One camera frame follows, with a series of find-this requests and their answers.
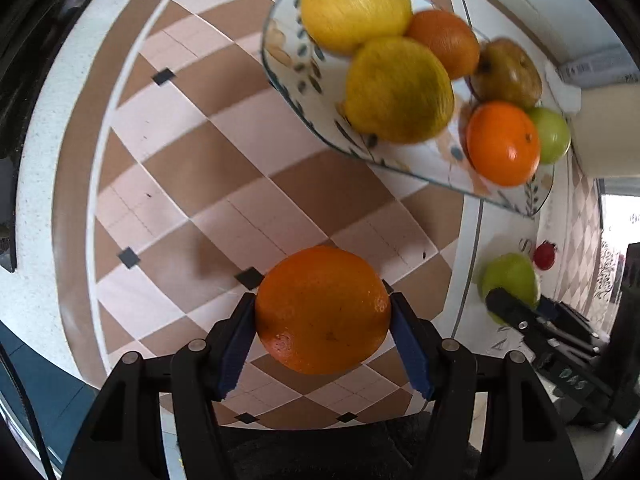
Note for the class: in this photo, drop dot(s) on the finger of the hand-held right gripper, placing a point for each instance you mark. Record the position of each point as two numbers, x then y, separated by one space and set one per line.
552 306
510 307

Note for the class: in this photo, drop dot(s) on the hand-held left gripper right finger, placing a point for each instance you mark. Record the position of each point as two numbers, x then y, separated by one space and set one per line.
410 350

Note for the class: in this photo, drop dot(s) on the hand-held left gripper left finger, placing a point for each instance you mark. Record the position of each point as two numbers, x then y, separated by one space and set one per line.
235 350

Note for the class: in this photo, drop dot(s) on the green apple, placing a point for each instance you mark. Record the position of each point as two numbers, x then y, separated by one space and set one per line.
510 272
552 135

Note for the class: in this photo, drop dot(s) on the bright orange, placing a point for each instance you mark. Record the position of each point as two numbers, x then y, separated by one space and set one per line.
500 142
322 310

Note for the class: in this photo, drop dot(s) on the brown pear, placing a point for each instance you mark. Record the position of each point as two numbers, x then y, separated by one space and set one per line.
507 75

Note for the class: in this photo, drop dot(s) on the greenish yellow citrus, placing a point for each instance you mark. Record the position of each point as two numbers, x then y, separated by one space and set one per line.
395 90

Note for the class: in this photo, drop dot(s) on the oval floral plate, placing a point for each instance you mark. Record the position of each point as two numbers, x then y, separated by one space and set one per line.
300 85

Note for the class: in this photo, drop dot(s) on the dark brownish orange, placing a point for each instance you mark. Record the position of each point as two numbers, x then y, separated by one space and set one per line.
445 40

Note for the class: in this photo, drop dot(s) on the bright yellow citrus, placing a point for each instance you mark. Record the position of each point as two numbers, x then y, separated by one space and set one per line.
350 5

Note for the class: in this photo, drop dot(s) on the window with grille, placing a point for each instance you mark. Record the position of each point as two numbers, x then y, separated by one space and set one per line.
617 210

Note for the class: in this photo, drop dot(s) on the person's dark fleece clothing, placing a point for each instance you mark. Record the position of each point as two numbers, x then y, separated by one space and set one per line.
325 452

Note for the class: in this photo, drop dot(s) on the cream utensil holder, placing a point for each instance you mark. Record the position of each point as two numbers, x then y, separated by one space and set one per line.
610 130

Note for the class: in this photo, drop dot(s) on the brown checked tablecloth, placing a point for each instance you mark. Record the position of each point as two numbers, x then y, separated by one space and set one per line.
200 160

